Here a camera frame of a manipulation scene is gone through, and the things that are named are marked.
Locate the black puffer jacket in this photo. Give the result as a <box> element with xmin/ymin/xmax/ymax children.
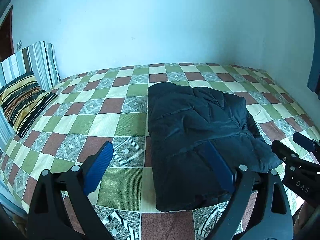
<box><xmin>148</xmin><ymin>82</ymin><xmax>281</xmax><ymax>212</ymax></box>

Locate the blue curtain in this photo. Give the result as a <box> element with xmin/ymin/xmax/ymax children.
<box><xmin>307</xmin><ymin>2</ymin><xmax>320</xmax><ymax>98</ymax></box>

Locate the checkered bed cover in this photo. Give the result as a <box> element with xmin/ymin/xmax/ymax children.
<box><xmin>1</xmin><ymin>63</ymin><xmax>319</xmax><ymax>239</ymax></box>

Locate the striped dark yellow pillow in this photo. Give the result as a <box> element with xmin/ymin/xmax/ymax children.
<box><xmin>1</xmin><ymin>72</ymin><xmax>58</xmax><ymax>138</ymax></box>

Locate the striped light pillow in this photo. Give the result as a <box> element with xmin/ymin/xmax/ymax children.
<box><xmin>1</xmin><ymin>41</ymin><xmax>61</xmax><ymax>151</ymax></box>

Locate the dark wooden door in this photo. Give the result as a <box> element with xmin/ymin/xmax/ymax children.
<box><xmin>0</xmin><ymin>6</ymin><xmax>14</xmax><ymax>62</ymax></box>

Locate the wall switch plate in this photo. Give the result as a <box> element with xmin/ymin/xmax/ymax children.
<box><xmin>16</xmin><ymin>40</ymin><xmax>22</xmax><ymax>50</ymax></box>

